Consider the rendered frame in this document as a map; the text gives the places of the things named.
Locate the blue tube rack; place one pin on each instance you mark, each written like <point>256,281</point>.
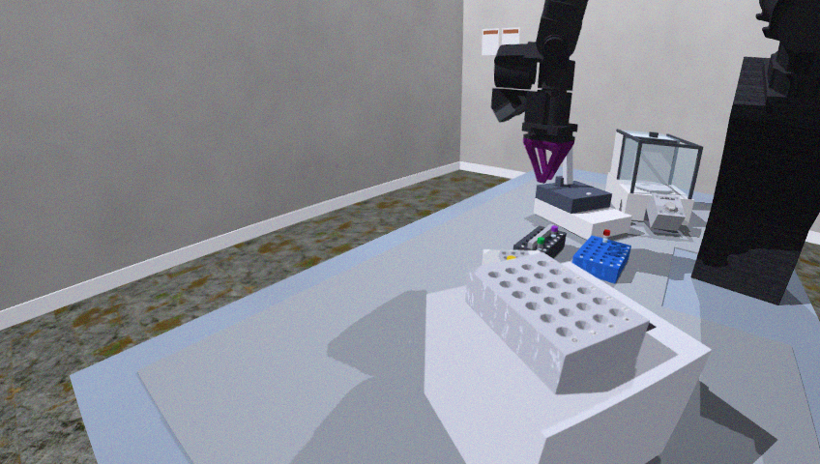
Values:
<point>600,265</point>

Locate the white block with round holes on base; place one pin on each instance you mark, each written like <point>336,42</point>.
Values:
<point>512,389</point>

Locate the white block with grey holes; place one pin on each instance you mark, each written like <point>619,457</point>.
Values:
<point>496,255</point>

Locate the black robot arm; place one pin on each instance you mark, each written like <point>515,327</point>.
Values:
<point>791,79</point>

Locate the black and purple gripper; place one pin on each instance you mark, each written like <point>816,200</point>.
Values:
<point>557,118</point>

